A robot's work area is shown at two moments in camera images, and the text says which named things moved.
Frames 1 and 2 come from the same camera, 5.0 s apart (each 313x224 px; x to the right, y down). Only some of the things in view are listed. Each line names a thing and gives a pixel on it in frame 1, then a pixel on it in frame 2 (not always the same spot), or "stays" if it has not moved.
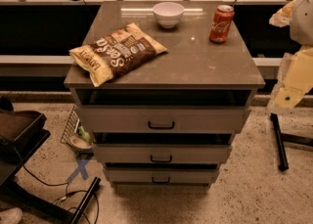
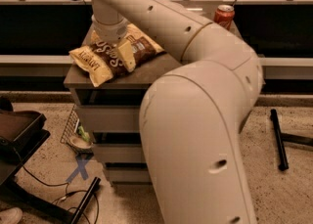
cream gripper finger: [285, 99] -> [127, 56]
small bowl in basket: [80, 142] stays
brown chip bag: [118, 53] stays
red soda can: [221, 23] stays
